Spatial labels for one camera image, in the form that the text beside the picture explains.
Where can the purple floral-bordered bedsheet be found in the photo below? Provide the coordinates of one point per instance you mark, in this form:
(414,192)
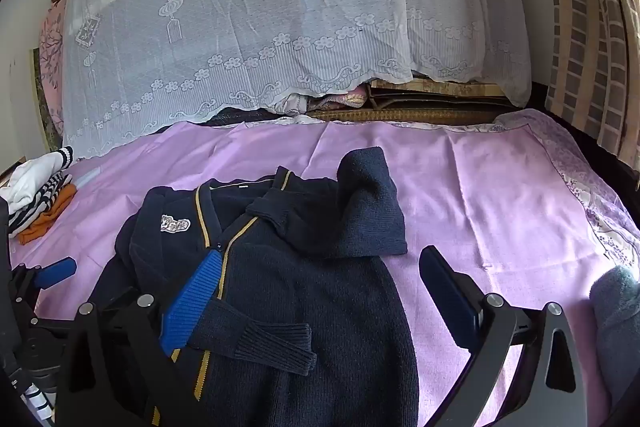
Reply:
(475,187)

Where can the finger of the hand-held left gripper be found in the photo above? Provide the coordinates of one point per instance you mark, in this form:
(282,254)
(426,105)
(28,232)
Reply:
(55,269)

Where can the navy knit cardigan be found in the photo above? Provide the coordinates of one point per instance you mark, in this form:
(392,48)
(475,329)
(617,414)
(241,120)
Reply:
(310,307)

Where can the pink floral cloth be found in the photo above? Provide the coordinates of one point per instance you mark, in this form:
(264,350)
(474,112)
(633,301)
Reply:
(50,47)

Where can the green marble panel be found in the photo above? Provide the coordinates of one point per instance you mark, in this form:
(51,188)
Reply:
(42,107)

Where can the brick-patterned curtain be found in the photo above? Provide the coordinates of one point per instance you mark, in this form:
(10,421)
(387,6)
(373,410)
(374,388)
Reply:
(575,32)

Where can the woven straw mat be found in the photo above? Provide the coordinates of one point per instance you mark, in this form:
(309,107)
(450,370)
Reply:
(425,109)

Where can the white lace cover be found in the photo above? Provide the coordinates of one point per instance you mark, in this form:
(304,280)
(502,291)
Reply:
(250,32)

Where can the black-white striped garment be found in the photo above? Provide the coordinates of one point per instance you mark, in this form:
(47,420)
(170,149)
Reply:
(30,212)

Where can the folded floral blanket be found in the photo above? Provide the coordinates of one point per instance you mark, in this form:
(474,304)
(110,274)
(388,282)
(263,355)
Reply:
(345,99)

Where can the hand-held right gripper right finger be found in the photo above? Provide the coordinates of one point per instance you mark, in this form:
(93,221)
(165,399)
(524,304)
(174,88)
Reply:
(450,302)

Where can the white knit garment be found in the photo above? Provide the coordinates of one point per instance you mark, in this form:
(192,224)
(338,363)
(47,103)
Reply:
(25,179)

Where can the grey fleece cloth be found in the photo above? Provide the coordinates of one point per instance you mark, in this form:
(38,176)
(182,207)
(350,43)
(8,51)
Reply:
(617,307)

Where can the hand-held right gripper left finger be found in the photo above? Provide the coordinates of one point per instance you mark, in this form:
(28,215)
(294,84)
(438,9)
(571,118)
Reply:
(190,302)

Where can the orange garment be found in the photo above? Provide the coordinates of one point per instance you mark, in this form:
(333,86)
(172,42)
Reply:
(42,224)

